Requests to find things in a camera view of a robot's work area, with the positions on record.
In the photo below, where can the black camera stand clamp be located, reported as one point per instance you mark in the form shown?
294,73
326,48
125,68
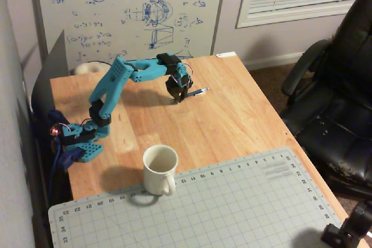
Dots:
346,230

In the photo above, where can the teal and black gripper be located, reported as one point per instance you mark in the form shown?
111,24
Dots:
176,90

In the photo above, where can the grey cutting mat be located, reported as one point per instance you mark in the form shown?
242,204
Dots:
203,210

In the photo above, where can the blue ballpoint pen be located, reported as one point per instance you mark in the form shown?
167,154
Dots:
197,92

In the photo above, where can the whiteboard with blue drawings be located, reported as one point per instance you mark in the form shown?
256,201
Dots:
130,12

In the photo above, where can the white tape roll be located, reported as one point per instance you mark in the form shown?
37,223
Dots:
87,68

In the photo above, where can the small white tag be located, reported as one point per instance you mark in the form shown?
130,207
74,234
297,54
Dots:
226,54

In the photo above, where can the dark grey flat panel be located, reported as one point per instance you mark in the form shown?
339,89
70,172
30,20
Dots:
52,68

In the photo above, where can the black leather office chair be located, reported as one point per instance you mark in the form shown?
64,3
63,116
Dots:
340,105

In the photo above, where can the dark blue table clamp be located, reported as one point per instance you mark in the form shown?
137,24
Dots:
69,158

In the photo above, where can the white ceramic mug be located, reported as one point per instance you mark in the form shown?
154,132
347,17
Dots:
157,172

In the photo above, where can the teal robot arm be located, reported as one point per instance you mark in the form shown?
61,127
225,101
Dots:
116,79

